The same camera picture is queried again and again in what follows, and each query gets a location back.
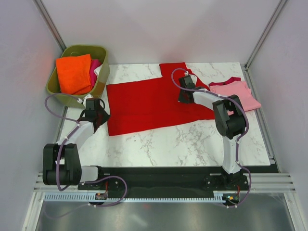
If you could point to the folded pink t-shirt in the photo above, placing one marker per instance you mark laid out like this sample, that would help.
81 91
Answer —
239 88

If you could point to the left aluminium frame post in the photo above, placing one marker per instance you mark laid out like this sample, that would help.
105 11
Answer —
49 22

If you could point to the white garment in bin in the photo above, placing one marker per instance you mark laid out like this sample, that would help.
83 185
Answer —
97 70

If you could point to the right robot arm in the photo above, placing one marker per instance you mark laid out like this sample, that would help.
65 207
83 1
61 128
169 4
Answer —
229 115

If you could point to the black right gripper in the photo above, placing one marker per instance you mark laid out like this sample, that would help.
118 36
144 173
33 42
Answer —
181 99

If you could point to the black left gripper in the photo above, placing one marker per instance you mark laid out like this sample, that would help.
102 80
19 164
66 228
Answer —
106 117

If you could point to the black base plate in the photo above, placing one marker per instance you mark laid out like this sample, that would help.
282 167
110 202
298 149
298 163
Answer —
167 181

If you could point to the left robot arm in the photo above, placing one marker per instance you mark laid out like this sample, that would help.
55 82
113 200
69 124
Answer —
61 163

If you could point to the magenta t-shirt in bin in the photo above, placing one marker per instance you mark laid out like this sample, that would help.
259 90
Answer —
95 63

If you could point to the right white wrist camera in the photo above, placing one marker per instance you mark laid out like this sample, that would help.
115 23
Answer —
193 77

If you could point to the grey slotted cable duct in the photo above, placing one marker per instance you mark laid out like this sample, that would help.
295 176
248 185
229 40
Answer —
98 197

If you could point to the red t-shirt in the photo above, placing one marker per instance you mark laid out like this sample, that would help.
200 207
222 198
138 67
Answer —
148 104

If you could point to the aluminium rail right of table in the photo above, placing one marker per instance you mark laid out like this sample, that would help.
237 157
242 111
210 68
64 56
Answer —
261 121

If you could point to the aluminium rail front crossbar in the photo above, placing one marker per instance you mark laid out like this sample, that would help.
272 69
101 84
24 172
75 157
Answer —
261 183

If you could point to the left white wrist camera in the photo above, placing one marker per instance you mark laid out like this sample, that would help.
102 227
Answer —
86 98

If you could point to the right aluminium frame post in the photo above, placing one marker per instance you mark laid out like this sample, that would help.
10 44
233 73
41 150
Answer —
269 26

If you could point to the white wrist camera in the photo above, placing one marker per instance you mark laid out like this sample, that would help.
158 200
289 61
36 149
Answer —
193 77
86 98

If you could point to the aluminium frame post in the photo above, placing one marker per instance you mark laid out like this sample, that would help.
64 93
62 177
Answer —
269 26
49 22

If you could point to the orange t-shirt in bin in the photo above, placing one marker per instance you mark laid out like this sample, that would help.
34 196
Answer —
73 74

